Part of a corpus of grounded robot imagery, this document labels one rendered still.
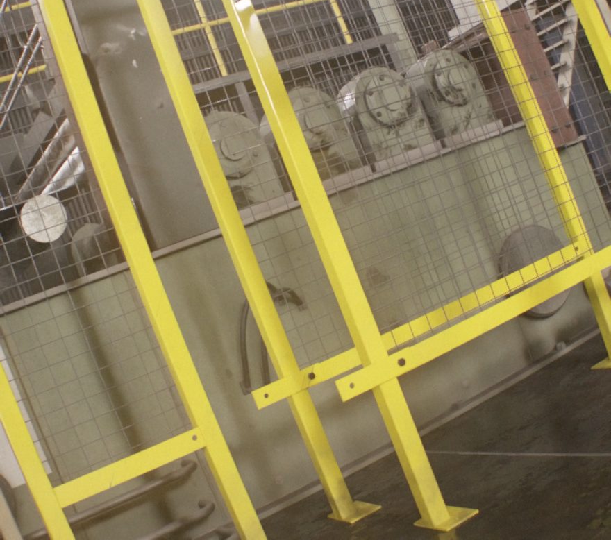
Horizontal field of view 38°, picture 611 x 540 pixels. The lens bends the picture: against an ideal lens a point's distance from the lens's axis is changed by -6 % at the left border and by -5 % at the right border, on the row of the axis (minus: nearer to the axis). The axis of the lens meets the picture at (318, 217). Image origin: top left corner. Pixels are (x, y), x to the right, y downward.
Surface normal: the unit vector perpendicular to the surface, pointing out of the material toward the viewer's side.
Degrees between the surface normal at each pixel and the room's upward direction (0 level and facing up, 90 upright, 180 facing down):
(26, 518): 90
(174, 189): 90
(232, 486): 90
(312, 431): 90
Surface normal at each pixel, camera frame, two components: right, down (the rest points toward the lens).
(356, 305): 0.43, -0.18
